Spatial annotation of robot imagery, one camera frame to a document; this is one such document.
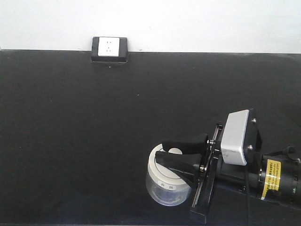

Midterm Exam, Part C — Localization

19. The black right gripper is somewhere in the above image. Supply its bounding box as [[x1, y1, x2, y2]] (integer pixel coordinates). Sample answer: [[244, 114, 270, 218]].
[[155, 109, 261, 223]]

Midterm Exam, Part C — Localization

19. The glass jar with cream lid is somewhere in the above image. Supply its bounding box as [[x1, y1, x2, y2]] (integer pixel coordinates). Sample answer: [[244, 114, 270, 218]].
[[146, 144, 191, 206]]

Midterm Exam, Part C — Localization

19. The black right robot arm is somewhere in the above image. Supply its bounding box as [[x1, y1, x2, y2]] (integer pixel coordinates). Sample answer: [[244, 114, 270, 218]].
[[149, 109, 301, 224]]

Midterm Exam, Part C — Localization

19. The white socket in black housing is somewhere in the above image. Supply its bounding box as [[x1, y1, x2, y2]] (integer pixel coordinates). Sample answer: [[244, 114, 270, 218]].
[[91, 37, 128, 63]]

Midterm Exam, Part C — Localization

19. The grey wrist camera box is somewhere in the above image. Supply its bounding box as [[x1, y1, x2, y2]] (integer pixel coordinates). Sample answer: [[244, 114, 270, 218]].
[[221, 110, 249, 166]]

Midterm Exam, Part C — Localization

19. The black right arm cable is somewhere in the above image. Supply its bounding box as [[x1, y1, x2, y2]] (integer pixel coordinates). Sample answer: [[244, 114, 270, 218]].
[[243, 164, 253, 226]]

